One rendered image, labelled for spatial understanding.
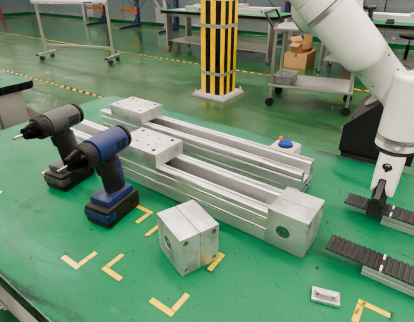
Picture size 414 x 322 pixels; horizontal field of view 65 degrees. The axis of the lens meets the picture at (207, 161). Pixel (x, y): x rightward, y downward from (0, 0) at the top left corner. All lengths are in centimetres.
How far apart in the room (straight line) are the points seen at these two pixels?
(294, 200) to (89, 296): 46
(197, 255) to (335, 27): 51
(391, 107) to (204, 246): 47
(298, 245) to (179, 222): 25
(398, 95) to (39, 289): 79
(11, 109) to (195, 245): 183
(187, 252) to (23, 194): 55
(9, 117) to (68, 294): 172
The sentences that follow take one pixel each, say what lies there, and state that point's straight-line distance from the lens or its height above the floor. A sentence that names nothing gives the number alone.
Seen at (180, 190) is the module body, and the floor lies 82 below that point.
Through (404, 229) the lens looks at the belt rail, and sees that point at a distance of 90.
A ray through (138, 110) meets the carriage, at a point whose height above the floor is 91.
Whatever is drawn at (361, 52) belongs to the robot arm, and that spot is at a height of 118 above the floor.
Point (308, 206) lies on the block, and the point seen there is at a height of 87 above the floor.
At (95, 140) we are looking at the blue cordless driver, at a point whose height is 100.
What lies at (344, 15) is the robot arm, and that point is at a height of 124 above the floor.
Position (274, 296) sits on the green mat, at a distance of 67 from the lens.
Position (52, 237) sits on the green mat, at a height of 78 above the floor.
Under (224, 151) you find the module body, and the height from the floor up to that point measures 86.
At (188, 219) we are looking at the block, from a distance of 67.
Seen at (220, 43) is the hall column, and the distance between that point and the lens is 397.
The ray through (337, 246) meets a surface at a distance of 75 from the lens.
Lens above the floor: 130
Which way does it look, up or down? 29 degrees down
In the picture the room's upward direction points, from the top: straight up
